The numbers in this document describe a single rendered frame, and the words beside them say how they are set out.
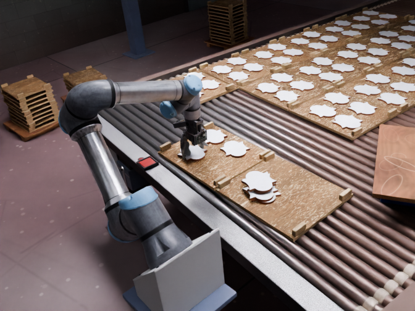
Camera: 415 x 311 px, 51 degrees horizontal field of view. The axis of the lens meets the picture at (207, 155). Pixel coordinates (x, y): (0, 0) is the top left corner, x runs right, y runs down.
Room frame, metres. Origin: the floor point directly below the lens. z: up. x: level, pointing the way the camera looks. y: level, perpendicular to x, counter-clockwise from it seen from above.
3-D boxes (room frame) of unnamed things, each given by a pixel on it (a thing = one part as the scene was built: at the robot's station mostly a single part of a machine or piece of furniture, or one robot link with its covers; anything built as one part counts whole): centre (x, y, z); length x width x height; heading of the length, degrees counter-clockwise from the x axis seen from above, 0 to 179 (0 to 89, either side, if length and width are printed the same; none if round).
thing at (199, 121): (1.65, 0.05, 1.09); 0.09 x 0.08 x 0.12; 37
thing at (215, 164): (1.68, -0.03, 0.93); 0.41 x 0.35 x 0.02; 37
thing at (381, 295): (1.62, 0.03, 0.90); 1.95 x 0.05 x 0.05; 33
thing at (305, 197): (1.35, -0.28, 0.93); 0.41 x 0.35 x 0.02; 37
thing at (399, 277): (1.67, -0.05, 0.90); 1.95 x 0.05 x 0.05; 33
